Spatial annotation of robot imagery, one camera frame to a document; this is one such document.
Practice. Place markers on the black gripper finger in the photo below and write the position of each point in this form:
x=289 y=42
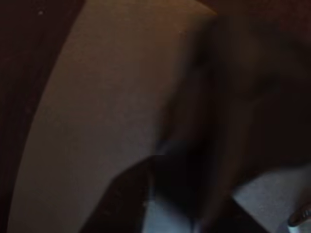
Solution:
x=121 y=201
x=245 y=221

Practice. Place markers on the clear plastic container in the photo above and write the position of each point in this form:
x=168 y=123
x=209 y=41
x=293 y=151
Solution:
x=267 y=194

